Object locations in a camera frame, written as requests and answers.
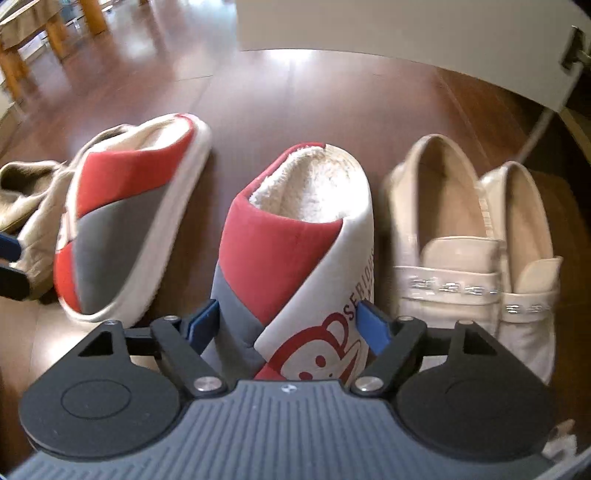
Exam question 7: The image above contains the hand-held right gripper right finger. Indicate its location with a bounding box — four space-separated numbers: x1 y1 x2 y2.
350 300 514 396

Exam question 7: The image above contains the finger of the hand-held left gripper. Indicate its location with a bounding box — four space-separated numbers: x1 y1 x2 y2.
0 233 29 302

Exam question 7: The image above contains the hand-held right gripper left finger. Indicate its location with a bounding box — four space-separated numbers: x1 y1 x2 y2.
78 300 228 398

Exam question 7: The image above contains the beige lace-up shoe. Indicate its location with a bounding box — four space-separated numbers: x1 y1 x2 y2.
9 124 134 298

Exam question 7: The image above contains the red grey plush slipper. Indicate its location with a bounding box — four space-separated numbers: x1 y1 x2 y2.
52 112 214 324
210 142 376 385

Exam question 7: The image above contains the wooden table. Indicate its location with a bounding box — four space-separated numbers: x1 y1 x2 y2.
0 0 110 100

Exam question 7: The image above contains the white cabinet door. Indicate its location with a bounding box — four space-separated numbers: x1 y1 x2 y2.
235 0 591 115

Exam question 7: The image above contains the metal door hinge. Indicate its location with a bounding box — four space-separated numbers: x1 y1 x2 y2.
560 27 586 71

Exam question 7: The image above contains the cream chain-strap loafer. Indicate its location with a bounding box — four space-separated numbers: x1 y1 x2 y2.
383 134 511 334
479 161 563 386

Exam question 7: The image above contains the white cord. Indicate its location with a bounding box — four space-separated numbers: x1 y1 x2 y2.
519 108 557 163

